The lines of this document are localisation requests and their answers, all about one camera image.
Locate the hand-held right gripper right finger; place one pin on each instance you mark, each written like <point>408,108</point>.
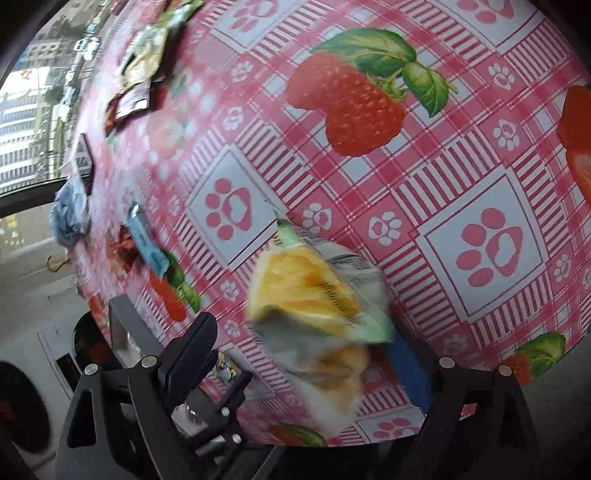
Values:
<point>411,374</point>

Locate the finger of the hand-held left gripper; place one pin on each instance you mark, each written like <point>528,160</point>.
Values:
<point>221,415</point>

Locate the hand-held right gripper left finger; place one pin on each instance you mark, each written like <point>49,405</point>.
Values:
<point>187,364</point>

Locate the small colourful candy packet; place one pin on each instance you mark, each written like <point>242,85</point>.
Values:
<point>226,367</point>

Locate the yellow snack packet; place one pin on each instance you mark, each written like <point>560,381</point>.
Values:
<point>314,286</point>

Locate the blue snack packet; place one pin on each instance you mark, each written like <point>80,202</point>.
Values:
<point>147,242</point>

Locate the white washing machine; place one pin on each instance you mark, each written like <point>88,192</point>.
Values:
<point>55,337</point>

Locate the blue cloth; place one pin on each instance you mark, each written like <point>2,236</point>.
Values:
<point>69,217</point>

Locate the black smartphone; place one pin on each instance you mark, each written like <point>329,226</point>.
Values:
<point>85,161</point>

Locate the small dark red snack packet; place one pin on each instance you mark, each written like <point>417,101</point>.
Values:
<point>131,104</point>

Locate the white and green snack packet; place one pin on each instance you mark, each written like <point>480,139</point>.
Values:
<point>147,55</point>

